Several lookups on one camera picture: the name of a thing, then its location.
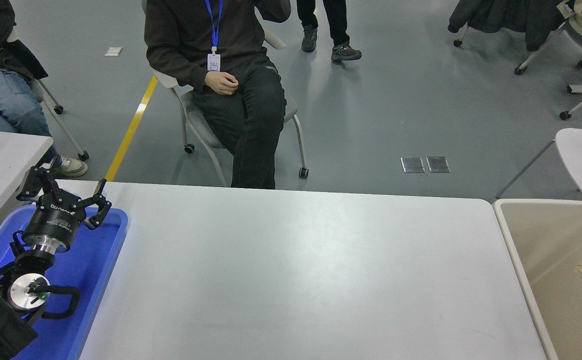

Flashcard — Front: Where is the blue lanyard with badge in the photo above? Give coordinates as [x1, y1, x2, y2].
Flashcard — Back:
[204, 0, 224, 73]

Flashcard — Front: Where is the white side table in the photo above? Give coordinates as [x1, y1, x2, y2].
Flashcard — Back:
[0, 129, 54, 236]

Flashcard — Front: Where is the person's right hand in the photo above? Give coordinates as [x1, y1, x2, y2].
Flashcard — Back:
[204, 71, 240, 96]

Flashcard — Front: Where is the person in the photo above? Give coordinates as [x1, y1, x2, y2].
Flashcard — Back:
[0, 0, 89, 177]
[144, 0, 292, 190]
[296, 0, 363, 62]

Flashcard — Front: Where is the large pale bin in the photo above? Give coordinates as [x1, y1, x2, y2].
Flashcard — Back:
[492, 198, 582, 360]

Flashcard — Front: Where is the blue plastic tray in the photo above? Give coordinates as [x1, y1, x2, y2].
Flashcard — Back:
[0, 205, 129, 360]

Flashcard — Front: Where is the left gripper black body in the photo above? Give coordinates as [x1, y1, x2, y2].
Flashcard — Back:
[22, 197, 87, 246]

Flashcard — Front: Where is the metal floor plate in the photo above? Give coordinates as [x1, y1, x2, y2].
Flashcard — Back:
[401, 156, 425, 174]
[427, 156, 451, 174]

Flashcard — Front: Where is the dark jacket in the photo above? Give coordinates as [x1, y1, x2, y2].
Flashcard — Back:
[447, 0, 571, 52]

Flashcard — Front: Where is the white and grey chair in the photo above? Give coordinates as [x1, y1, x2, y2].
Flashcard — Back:
[141, 0, 310, 188]

